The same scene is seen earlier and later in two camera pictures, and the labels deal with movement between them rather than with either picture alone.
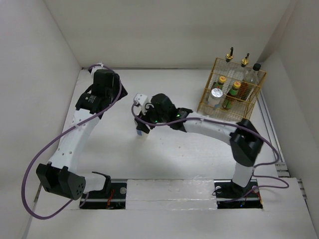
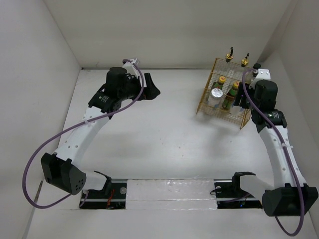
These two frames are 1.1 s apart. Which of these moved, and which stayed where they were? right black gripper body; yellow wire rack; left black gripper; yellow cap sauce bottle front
Moved: right black gripper body; left black gripper
Stayed: yellow cap sauce bottle front; yellow wire rack
